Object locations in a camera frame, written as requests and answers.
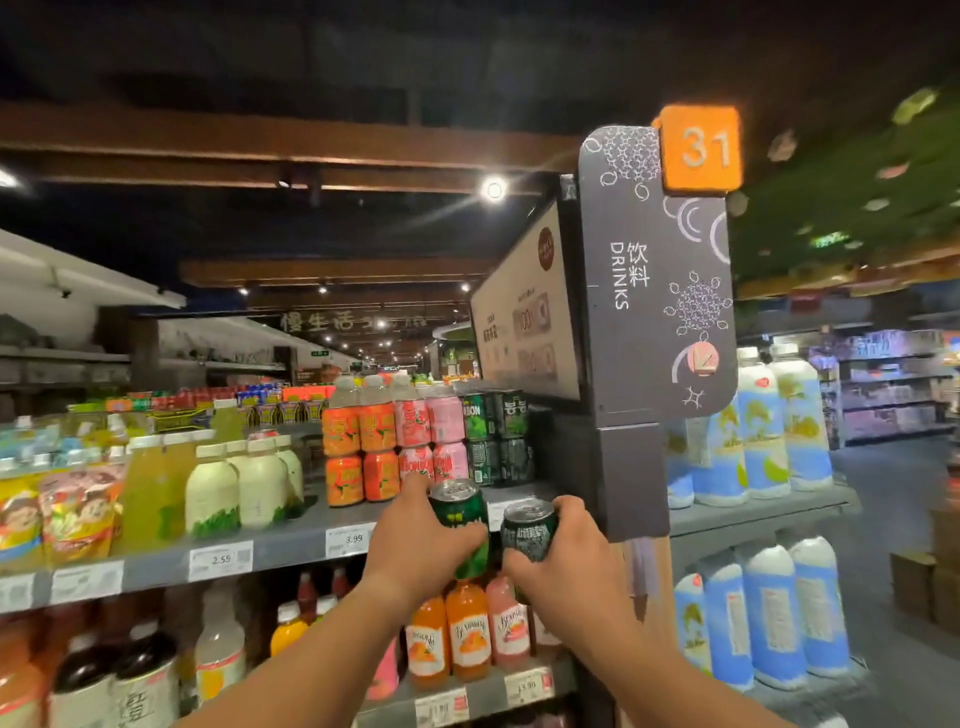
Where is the person's right hand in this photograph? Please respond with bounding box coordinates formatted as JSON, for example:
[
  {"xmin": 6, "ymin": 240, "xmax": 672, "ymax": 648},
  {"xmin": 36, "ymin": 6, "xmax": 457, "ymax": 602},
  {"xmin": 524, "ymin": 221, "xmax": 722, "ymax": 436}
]
[{"xmin": 502, "ymin": 495, "xmax": 640, "ymax": 655}]

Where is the person's left hand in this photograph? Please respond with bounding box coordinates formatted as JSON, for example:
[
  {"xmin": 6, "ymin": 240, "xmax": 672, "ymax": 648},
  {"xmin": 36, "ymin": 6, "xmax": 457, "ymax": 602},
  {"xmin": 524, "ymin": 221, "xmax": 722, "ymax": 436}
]
[{"xmin": 360, "ymin": 471, "xmax": 490, "ymax": 612}]

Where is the dark green drink can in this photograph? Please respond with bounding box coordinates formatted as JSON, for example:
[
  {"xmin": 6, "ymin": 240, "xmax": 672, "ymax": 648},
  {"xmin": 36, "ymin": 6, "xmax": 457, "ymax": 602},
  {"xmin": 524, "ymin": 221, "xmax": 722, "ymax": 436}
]
[{"xmin": 500, "ymin": 498, "xmax": 561, "ymax": 564}]

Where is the person's left forearm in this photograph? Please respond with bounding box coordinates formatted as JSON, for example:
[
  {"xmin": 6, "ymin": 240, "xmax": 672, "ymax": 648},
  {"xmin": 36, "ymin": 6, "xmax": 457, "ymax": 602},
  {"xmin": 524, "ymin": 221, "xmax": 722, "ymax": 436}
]
[{"xmin": 171, "ymin": 577, "xmax": 410, "ymax": 728}]

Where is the person's right forearm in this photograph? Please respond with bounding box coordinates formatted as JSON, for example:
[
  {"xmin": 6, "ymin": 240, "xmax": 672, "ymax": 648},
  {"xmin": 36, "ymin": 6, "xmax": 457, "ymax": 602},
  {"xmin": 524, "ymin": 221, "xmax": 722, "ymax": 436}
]
[{"xmin": 555, "ymin": 622, "xmax": 798, "ymax": 728}]

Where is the pink soda glass bottle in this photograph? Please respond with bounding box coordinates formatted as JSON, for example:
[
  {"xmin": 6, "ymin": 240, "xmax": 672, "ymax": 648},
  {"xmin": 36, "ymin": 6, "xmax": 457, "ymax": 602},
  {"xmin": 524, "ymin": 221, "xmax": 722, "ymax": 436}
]
[{"xmin": 485, "ymin": 575, "xmax": 533, "ymax": 670}]

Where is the orange soda glass bottle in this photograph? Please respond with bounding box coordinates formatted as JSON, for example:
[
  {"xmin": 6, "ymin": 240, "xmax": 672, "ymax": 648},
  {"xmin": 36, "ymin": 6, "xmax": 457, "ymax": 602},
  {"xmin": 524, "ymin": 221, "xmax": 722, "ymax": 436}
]
[
  {"xmin": 445, "ymin": 581, "xmax": 493, "ymax": 683},
  {"xmin": 405, "ymin": 596, "xmax": 452, "ymax": 691}
]

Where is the dark green shelf can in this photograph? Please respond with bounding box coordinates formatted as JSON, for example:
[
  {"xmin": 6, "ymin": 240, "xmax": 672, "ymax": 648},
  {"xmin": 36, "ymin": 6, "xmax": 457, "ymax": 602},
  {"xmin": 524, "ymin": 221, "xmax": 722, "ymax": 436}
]
[
  {"xmin": 494, "ymin": 389, "xmax": 531, "ymax": 441},
  {"xmin": 499, "ymin": 438, "xmax": 536, "ymax": 486}
]

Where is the orange label juice bottle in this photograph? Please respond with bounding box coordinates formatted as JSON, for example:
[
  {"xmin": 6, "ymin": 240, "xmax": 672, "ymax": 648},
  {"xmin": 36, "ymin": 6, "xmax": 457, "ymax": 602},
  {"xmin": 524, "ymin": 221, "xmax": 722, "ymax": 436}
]
[
  {"xmin": 358, "ymin": 375, "xmax": 398, "ymax": 453},
  {"xmin": 325, "ymin": 455, "xmax": 366, "ymax": 508},
  {"xmin": 363, "ymin": 450, "xmax": 402, "ymax": 503},
  {"xmin": 322, "ymin": 375, "xmax": 362, "ymax": 459}
]

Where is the grey metal shelf board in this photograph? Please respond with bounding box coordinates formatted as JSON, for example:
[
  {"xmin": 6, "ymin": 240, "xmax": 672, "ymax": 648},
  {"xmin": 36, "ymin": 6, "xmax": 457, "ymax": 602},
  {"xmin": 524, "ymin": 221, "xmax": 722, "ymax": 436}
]
[
  {"xmin": 750, "ymin": 660, "xmax": 877, "ymax": 725},
  {"xmin": 352, "ymin": 654, "xmax": 579, "ymax": 728},
  {"xmin": 669, "ymin": 483, "xmax": 864, "ymax": 543},
  {"xmin": 0, "ymin": 480, "xmax": 560, "ymax": 618}
]

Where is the pink plastic bottle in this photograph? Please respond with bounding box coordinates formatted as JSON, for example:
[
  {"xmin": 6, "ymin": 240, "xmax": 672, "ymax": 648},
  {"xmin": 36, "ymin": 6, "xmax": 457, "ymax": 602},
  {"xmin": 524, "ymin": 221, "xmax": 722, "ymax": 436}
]
[{"xmin": 366, "ymin": 637, "xmax": 401, "ymax": 703}]

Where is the blue white large bottle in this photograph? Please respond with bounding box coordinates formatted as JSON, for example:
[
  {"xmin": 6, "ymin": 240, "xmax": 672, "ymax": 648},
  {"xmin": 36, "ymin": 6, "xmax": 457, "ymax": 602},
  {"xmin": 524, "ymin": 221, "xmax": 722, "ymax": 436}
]
[
  {"xmin": 769, "ymin": 342, "xmax": 834, "ymax": 492},
  {"xmin": 741, "ymin": 543, "xmax": 810, "ymax": 692},
  {"xmin": 672, "ymin": 573, "xmax": 714, "ymax": 678},
  {"xmin": 786, "ymin": 535, "xmax": 853, "ymax": 680},
  {"xmin": 699, "ymin": 551, "xmax": 756, "ymax": 693},
  {"xmin": 736, "ymin": 345, "xmax": 792, "ymax": 501},
  {"xmin": 665, "ymin": 420, "xmax": 696, "ymax": 511},
  {"xmin": 688, "ymin": 397, "xmax": 750, "ymax": 508}
]

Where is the white bottle with green print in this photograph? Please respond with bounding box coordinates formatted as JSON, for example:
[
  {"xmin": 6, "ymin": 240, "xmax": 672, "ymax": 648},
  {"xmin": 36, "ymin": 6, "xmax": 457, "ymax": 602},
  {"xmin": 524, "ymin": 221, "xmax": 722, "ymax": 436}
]
[
  {"xmin": 274, "ymin": 435, "xmax": 306, "ymax": 520},
  {"xmin": 237, "ymin": 438, "xmax": 291, "ymax": 531},
  {"xmin": 184, "ymin": 442, "xmax": 242, "ymax": 542}
]

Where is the small yellow juice bottle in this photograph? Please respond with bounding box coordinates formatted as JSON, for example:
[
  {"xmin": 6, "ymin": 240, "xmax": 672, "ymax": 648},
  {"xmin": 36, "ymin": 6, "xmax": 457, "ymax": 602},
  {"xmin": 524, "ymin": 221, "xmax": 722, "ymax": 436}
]
[{"xmin": 269, "ymin": 600, "xmax": 311, "ymax": 659}]

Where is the white poster board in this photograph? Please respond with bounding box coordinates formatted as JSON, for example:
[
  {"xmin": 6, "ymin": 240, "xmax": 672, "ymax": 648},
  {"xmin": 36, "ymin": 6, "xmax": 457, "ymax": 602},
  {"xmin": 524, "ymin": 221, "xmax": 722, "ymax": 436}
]
[{"xmin": 470, "ymin": 198, "xmax": 582, "ymax": 402}]

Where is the hanging store sign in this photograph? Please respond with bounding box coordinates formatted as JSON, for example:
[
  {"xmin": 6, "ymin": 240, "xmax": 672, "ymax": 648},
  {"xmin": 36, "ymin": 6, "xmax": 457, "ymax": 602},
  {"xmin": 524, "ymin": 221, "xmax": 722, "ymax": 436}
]
[{"xmin": 273, "ymin": 309, "xmax": 432, "ymax": 337}]

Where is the yellow green juice bottle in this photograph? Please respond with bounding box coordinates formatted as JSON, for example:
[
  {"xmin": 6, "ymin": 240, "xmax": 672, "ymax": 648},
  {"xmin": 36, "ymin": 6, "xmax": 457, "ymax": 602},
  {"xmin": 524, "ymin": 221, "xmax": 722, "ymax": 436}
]
[
  {"xmin": 210, "ymin": 398, "xmax": 246, "ymax": 445},
  {"xmin": 120, "ymin": 431, "xmax": 198, "ymax": 555}
]

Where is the clear bottle with yellow label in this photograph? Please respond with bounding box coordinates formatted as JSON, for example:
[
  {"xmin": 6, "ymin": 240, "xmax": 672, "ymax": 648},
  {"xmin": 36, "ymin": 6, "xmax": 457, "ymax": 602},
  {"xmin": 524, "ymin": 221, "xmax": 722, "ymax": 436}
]
[{"xmin": 194, "ymin": 591, "xmax": 248, "ymax": 708}]

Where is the background display of goods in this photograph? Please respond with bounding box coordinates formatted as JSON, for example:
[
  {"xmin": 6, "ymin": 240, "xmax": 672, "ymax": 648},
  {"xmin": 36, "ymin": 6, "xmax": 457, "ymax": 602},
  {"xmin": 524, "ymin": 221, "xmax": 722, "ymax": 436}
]
[{"xmin": 66, "ymin": 381, "xmax": 335, "ymax": 436}]

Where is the wooden ceiling beam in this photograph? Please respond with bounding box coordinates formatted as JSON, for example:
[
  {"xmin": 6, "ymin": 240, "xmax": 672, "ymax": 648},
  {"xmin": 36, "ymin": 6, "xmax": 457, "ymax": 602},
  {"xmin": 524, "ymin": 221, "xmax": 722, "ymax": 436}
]
[
  {"xmin": 0, "ymin": 99, "xmax": 585, "ymax": 196},
  {"xmin": 178, "ymin": 258, "xmax": 498, "ymax": 289}
]

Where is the dark grey aisle sign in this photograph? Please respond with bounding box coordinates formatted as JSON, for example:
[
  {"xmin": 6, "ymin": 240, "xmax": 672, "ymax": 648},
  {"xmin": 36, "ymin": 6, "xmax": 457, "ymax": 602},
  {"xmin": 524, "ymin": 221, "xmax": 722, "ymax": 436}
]
[{"xmin": 577, "ymin": 124, "xmax": 739, "ymax": 430}]

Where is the dark bottle with white label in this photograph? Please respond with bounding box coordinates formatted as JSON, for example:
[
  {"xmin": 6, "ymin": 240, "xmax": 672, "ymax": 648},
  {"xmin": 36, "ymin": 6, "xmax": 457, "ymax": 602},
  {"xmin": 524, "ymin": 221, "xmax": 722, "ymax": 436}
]
[
  {"xmin": 47, "ymin": 632, "xmax": 121, "ymax": 728},
  {"xmin": 112, "ymin": 621, "xmax": 182, "ymax": 728}
]

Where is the colourful cartoon snack pouch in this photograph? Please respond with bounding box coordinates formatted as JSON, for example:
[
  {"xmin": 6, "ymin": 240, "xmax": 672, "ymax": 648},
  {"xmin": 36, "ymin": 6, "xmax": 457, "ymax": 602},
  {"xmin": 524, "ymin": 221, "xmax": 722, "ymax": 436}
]
[
  {"xmin": 0, "ymin": 468, "xmax": 44, "ymax": 575},
  {"xmin": 39, "ymin": 461, "xmax": 127, "ymax": 565}
]

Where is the stack of cardboard boxes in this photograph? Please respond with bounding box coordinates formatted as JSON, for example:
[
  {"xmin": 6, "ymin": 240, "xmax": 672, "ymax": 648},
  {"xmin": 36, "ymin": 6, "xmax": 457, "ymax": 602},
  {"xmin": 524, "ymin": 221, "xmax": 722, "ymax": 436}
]
[{"xmin": 889, "ymin": 502, "xmax": 960, "ymax": 639}]

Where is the background shelf with goods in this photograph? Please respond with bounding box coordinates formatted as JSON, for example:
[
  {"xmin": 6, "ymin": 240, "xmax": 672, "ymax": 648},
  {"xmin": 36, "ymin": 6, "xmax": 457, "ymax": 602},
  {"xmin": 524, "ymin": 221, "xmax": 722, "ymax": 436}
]
[{"xmin": 808, "ymin": 328, "xmax": 960, "ymax": 450}]

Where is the orange aisle number sign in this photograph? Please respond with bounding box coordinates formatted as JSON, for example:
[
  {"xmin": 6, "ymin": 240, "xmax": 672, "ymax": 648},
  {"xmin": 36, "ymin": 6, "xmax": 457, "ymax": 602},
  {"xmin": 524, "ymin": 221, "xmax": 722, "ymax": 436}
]
[{"xmin": 652, "ymin": 105, "xmax": 744, "ymax": 196}]

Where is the orange drink bottle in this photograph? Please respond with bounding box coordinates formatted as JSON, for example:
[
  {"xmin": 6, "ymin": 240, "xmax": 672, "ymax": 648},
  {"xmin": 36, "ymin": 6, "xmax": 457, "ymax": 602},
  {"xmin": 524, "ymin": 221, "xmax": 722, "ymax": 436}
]
[{"xmin": 0, "ymin": 618, "xmax": 48, "ymax": 728}]

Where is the dark grey shelf end post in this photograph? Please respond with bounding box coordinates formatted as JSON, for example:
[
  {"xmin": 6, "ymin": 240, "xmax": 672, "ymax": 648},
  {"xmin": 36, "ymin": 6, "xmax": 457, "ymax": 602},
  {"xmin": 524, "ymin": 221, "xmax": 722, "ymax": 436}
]
[{"xmin": 534, "ymin": 405, "xmax": 672, "ymax": 543}]

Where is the white wall canopy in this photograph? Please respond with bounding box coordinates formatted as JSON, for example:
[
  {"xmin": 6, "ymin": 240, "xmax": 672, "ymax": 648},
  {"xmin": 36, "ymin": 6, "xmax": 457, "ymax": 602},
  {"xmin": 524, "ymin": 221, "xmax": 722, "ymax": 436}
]
[{"xmin": 0, "ymin": 227, "xmax": 187, "ymax": 310}]

